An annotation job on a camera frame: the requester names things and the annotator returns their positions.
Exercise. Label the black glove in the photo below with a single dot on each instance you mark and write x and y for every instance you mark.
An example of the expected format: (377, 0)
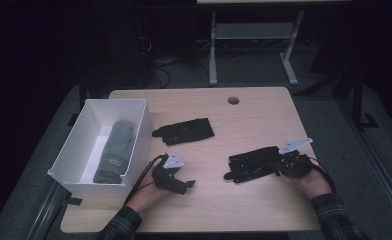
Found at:
(252, 163)
(185, 131)

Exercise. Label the grey mitten with label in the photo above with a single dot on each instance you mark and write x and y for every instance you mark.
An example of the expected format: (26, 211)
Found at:
(115, 153)

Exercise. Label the black metal stand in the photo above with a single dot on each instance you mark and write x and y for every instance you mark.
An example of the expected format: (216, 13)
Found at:
(359, 100)

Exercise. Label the aluminium rail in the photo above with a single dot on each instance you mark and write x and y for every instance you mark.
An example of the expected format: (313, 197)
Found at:
(45, 213)
(377, 166)

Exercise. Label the person's right hand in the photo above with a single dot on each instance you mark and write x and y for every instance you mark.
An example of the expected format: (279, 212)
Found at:
(314, 186)

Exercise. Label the white cardboard box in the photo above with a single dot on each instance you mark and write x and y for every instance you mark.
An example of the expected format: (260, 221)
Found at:
(84, 146)

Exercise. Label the person's left hand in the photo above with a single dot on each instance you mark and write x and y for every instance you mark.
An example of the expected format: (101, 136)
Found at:
(147, 196)

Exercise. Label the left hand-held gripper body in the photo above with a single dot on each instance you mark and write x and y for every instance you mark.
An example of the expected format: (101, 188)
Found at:
(164, 178)

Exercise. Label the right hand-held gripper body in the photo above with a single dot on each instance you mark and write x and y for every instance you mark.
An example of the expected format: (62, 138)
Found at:
(295, 165)

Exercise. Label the grey metal desk frame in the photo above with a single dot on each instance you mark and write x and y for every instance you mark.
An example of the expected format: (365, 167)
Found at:
(250, 31)

